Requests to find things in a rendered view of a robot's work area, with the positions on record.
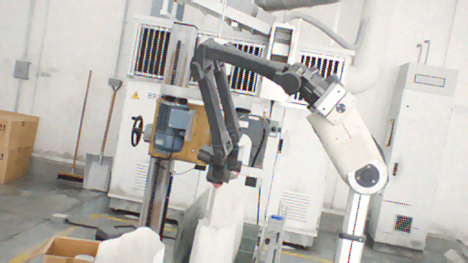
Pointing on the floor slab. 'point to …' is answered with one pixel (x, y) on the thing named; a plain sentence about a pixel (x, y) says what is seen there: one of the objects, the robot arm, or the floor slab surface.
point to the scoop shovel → (99, 166)
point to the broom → (76, 150)
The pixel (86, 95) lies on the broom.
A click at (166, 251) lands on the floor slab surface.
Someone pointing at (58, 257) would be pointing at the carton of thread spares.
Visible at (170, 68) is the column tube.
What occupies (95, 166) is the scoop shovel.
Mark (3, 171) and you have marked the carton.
